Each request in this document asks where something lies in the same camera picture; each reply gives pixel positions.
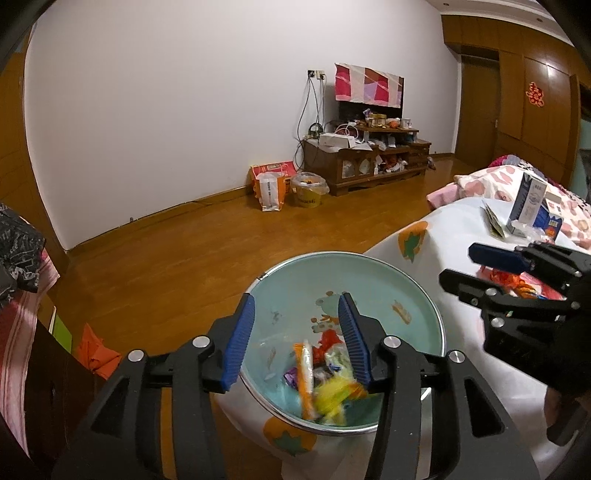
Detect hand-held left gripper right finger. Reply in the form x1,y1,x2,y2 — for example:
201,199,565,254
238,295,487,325
338,292,541,480

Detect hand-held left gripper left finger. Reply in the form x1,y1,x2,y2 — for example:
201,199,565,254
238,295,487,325
51,293,257,480

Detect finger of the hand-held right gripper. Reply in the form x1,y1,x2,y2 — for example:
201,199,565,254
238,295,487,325
468,242,591,291
438,269,568,324

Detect white printed plastic bag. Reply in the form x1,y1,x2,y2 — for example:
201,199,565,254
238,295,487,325
323,346,356,379

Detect red foam fruit net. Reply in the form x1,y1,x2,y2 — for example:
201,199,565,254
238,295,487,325
316,330,347,358

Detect yellow plastic bag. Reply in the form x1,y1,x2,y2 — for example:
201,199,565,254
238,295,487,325
314,376,370,423

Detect orange stick packet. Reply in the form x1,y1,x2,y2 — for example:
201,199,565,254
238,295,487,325
294,339,317,421

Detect light green enamel basin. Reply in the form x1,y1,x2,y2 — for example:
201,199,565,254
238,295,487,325
240,251,446,437

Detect green and gold snack packet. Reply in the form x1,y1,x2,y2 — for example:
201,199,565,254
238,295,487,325
480,199,509,239

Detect white printed tablecloth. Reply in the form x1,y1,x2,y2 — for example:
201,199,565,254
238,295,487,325
217,196,591,480

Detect tall white milk carton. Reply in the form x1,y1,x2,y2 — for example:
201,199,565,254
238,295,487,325
505,172,548,238

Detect blue milk carton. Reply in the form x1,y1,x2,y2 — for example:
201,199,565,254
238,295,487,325
531,194,565,243

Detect pink bed sheet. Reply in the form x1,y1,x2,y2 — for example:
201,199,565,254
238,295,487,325
426,182,462,210

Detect orange cloth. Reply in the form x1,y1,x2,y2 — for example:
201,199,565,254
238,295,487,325
74,323,123,379

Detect brown wooden door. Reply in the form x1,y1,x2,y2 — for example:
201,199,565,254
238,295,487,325
455,55,502,162

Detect white paper bag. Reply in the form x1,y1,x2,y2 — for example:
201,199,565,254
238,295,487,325
255,172,284,212

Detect yellow bucket in plastic bag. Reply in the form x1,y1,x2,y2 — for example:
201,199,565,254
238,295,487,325
290,171,331,208

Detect green flat board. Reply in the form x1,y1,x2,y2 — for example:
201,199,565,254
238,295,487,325
48,307,75,354

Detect dark wooden television stand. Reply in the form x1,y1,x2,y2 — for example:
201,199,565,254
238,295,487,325
302,127,432,197

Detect orange gift box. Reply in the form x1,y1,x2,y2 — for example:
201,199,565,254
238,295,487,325
249,161,296,195

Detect dark wooden cabinet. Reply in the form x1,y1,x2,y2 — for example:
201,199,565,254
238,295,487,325
21,318,112,480

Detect white flat box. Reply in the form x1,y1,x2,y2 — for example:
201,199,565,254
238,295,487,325
318,133,358,148

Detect brown wooden wardrobe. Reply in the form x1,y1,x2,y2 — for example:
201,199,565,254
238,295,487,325
441,14,591,185

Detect black television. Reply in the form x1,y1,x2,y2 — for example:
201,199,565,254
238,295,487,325
337,99,403,130

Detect pink patterned television cover cloth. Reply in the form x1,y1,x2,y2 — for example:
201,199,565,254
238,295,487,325
335,63,406,109

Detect pink striped cloth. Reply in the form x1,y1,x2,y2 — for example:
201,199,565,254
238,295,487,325
0,249,61,457

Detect black printed cloth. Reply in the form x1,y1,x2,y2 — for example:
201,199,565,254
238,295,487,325
0,203,47,294

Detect hanging black cables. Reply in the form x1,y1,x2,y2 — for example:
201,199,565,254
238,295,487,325
291,78,324,169

